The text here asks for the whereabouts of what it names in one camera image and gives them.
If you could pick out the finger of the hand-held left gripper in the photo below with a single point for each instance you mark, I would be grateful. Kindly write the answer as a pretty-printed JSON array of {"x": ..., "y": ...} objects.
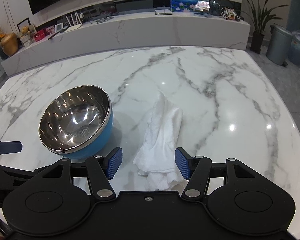
[
  {"x": 10, "y": 147},
  {"x": 12, "y": 171}
]

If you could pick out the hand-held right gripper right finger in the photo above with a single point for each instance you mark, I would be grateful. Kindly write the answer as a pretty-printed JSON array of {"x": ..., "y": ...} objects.
[{"x": 182, "y": 164}]

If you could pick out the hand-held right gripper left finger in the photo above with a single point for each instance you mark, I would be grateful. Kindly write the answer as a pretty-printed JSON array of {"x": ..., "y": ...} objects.
[{"x": 114, "y": 164}]

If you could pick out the white cloth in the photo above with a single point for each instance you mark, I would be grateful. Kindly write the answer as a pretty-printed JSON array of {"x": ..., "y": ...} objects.
[{"x": 162, "y": 135}]

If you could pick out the blue steel bowl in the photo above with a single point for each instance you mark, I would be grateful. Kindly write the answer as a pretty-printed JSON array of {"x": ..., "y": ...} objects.
[{"x": 75, "y": 122}]

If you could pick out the dark blue vase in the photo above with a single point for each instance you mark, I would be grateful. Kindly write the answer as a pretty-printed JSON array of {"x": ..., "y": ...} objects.
[{"x": 2, "y": 52}]

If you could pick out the gold vase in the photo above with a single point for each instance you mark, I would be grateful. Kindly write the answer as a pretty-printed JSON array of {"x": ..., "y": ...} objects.
[{"x": 9, "y": 43}]

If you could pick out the red box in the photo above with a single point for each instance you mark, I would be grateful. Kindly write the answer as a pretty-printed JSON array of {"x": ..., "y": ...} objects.
[{"x": 40, "y": 35}]

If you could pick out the brown teddy bear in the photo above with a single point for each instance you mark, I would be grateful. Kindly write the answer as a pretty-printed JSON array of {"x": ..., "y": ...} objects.
[{"x": 25, "y": 32}]

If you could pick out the black remote control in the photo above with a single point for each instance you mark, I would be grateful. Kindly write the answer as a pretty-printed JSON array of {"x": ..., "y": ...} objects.
[{"x": 55, "y": 34}]

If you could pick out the pink card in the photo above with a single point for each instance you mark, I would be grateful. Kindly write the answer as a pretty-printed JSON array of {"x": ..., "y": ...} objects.
[{"x": 50, "y": 30}]

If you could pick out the white desk display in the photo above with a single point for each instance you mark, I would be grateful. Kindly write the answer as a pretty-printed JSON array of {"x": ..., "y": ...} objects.
[{"x": 58, "y": 27}]

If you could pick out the white router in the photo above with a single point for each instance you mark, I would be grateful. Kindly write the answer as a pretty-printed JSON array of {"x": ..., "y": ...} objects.
[{"x": 75, "y": 26}]

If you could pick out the potted green plant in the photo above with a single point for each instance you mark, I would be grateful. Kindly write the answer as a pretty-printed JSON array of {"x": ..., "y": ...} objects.
[{"x": 257, "y": 42}]

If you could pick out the grey trash bin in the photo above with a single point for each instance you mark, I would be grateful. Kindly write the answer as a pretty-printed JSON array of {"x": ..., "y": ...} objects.
[{"x": 278, "y": 45}]

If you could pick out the white flat device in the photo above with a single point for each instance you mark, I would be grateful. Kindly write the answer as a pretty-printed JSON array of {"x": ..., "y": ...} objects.
[{"x": 163, "y": 12}]

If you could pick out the checkered toy figure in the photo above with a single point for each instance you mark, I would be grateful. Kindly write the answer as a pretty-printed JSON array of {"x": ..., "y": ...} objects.
[{"x": 223, "y": 15}]

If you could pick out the crystal ornament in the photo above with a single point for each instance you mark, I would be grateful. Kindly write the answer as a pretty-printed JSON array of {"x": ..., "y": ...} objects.
[{"x": 202, "y": 8}]

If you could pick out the white toy figure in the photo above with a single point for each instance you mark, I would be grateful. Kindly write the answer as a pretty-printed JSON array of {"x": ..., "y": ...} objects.
[{"x": 231, "y": 14}]

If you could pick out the black speaker bar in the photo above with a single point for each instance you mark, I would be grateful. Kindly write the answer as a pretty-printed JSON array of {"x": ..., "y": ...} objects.
[{"x": 133, "y": 6}]

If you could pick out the black picture frame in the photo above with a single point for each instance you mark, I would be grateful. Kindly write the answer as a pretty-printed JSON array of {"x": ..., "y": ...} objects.
[{"x": 23, "y": 23}]

